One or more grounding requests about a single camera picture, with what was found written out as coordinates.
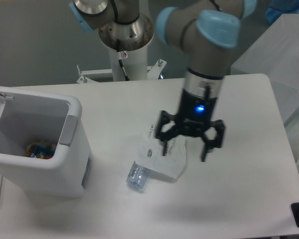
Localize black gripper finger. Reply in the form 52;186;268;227
155;110;181;156
201;119;226;162

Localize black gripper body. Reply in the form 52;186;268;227
174;90;217;137

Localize white push-top trash can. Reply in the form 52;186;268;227
0;87;91;198

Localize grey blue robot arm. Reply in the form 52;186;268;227
69;0;257;158

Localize colourful trash in can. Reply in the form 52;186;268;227
25;141;57;160

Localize white clear plastic bag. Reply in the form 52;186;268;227
135;123;186;180

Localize white side cabinet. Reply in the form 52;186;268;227
230;14;299;160

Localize blue plastic bag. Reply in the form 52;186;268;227
265;0;299;25

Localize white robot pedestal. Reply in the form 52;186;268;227
76;12;166;84

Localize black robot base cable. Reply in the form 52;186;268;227
116;38;130;82

